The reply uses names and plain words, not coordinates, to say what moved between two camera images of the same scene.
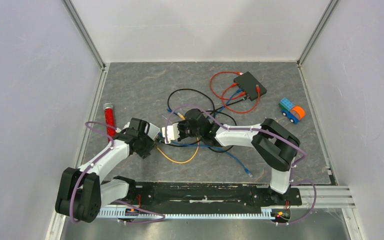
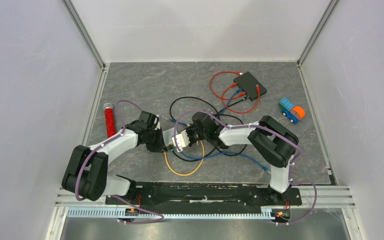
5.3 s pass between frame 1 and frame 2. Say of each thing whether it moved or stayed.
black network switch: stayed
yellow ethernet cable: moved
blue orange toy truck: stayed
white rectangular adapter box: moved
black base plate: stayed
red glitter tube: stayed
